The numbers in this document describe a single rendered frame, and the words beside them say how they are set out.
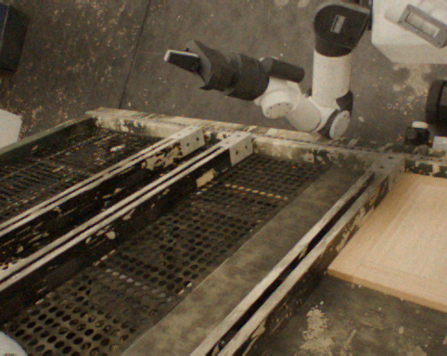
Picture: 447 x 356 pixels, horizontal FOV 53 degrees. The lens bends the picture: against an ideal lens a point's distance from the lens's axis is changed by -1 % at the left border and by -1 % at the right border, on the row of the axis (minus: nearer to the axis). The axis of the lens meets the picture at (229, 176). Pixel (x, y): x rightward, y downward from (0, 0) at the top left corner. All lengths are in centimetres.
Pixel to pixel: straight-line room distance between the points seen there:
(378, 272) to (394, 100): 151
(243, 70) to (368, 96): 159
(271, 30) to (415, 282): 213
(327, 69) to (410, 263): 47
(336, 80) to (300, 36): 161
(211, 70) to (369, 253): 51
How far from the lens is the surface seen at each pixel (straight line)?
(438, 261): 102
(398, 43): 99
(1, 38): 491
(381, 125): 237
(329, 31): 104
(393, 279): 96
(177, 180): 131
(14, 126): 466
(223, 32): 305
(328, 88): 113
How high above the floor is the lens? 220
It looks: 54 degrees down
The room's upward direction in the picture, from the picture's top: 78 degrees counter-clockwise
